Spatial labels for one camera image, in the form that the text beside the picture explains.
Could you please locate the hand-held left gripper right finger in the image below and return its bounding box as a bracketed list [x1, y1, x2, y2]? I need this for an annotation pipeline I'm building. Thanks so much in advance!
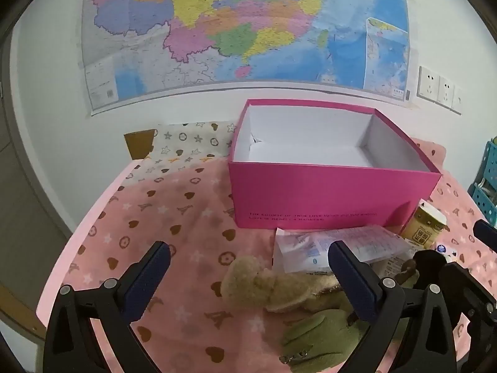
[328, 240, 461, 373]

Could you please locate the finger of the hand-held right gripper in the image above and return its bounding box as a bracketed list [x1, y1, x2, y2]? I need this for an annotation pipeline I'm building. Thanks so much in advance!
[474, 219, 497, 252]
[413, 250, 497, 358]

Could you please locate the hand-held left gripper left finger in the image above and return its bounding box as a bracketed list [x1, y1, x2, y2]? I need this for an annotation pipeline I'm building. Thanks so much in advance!
[44, 241, 171, 373]

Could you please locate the clear-edged white packet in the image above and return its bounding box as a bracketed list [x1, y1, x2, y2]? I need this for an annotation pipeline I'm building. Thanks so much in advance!
[330, 225, 409, 269]

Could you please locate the green plush toy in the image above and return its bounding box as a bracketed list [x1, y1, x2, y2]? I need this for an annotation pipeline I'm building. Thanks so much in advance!
[279, 306, 375, 366]

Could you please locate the beige plush bunny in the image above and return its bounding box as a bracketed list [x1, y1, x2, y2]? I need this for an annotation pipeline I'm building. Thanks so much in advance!
[221, 256, 344, 313]

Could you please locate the pink cardboard box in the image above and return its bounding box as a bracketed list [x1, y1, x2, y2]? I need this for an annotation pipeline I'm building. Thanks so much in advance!
[228, 99, 443, 231]

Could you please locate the blue perforated basket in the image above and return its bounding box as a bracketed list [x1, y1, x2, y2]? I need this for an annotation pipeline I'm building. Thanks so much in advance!
[467, 138, 497, 227]

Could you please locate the small white blue packet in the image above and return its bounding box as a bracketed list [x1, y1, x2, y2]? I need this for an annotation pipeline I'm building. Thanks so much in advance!
[435, 242, 458, 263]

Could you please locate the small yellow box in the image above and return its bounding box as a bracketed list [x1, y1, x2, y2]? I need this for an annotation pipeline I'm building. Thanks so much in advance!
[400, 198, 448, 250]

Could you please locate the pink printed blanket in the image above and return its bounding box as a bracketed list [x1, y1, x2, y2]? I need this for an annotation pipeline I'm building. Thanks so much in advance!
[36, 138, 497, 373]

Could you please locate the brown cardboard piece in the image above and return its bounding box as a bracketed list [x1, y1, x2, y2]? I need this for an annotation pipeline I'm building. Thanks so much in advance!
[124, 128, 158, 161]

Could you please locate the white star-printed cloth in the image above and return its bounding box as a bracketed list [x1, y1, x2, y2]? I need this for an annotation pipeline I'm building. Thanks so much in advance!
[134, 120, 238, 180]

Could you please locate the grey door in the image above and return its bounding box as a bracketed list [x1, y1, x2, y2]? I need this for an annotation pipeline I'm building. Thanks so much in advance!
[0, 81, 75, 282]

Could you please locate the wooden bed frame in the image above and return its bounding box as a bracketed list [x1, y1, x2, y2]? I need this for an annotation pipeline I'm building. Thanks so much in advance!
[0, 283, 48, 345]

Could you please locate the white wall socket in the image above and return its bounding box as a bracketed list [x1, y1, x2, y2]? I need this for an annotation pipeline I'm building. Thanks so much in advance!
[452, 85, 465, 114]
[417, 65, 440, 102]
[437, 75, 455, 108]

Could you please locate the colourful wall map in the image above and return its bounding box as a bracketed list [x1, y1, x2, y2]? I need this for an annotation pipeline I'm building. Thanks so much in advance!
[80, 0, 412, 117]

